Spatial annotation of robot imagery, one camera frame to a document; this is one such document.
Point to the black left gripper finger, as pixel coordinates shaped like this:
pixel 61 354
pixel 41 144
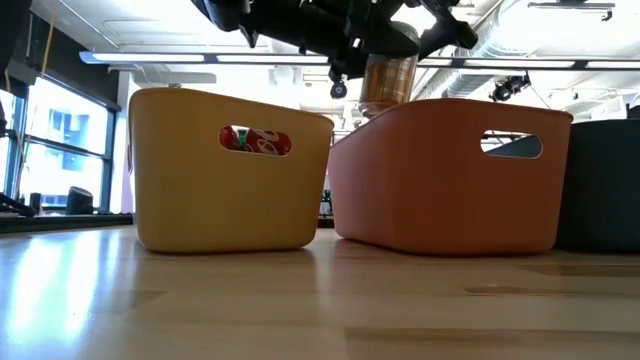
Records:
pixel 445 35
pixel 347 67

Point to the white and orange soda can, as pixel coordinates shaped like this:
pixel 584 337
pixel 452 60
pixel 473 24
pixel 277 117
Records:
pixel 387 85

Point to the red Coca-Cola can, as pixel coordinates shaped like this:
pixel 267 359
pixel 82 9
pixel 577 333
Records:
pixel 267 142

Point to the green soda can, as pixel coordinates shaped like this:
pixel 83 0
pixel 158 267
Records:
pixel 242 141

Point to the orange plastic bin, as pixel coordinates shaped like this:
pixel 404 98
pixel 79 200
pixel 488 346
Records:
pixel 425 200

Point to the yellow plastic bin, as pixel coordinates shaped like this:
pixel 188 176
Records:
pixel 200 210

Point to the dark blue plastic bin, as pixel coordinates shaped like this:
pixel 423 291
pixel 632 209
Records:
pixel 600 200

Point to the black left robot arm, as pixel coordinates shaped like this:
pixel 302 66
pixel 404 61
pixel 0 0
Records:
pixel 285 25

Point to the black round spotlight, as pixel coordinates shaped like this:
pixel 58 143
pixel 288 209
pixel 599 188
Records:
pixel 338 91

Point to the black track spotlight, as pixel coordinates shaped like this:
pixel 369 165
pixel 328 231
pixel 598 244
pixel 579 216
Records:
pixel 502 91

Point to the black ceiling track fixture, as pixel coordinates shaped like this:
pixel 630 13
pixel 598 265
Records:
pixel 570 5

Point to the long LED light bar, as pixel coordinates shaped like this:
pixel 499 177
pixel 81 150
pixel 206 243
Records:
pixel 150 57

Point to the black rounded object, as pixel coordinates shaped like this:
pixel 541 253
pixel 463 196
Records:
pixel 80 202

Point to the small black box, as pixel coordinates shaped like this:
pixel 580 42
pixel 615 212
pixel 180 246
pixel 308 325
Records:
pixel 35 201

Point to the silver ventilation duct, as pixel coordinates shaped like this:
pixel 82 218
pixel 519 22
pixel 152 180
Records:
pixel 490 40

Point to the large window with frame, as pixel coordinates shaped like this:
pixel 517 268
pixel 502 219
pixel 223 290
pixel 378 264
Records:
pixel 65 125

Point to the black slanted bracket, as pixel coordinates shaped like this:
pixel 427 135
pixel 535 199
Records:
pixel 15 204

